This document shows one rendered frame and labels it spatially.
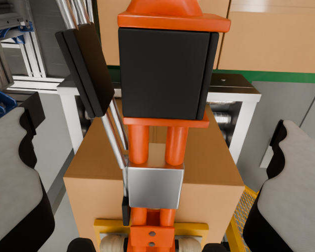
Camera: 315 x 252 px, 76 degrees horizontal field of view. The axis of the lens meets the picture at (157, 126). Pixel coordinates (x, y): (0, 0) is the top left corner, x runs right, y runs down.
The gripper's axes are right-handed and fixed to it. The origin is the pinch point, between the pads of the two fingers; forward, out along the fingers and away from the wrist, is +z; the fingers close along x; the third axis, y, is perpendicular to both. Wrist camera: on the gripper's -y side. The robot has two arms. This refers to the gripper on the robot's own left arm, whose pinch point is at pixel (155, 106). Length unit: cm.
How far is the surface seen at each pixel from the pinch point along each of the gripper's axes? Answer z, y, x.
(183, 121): 4.1, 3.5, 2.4
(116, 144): 4.8, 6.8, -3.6
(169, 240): 5.1, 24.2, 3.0
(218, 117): 60, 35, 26
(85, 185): 19.6, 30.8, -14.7
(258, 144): 115, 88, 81
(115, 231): 17.6, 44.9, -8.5
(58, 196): 53, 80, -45
